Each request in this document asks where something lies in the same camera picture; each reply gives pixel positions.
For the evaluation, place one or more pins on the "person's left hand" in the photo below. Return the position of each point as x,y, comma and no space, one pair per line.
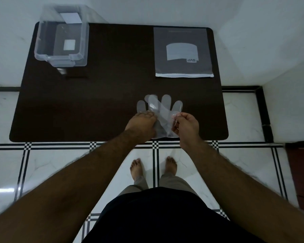
139,127

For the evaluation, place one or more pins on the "person's right hand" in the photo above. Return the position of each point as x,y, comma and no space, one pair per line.
188,129

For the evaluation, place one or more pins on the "person's left fingers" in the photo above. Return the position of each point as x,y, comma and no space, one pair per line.
148,115

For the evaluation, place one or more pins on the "person's right fingers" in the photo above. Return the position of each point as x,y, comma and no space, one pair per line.
178,121

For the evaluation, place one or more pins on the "clear disposable plastic glove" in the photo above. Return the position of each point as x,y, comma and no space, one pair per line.
167,108
141,106

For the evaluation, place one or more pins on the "person's right forearm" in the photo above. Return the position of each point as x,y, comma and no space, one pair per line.
243,194

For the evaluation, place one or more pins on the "person's left forearm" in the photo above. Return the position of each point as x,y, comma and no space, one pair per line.
65,194

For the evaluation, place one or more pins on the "person's right foot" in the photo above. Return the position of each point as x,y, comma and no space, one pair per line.
171,165

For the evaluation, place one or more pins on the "person's foot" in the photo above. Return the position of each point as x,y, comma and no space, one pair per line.
171,165
136,169

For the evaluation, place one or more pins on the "person's left foot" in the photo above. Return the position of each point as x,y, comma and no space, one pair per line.
136,169

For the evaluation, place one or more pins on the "person's khaki trousers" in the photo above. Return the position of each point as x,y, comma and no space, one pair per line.
167,183

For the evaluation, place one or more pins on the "grey glove packet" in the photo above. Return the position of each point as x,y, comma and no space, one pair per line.
183,50

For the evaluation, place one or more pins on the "person's black shirt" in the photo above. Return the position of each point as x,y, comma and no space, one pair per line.
167,220

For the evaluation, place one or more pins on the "white square label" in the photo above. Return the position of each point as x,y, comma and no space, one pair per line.
69,44

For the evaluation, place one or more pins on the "clear plastic storage container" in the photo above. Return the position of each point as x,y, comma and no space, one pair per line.
50,51

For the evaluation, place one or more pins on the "brown wooden cabinet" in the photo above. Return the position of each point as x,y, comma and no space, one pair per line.
302,174

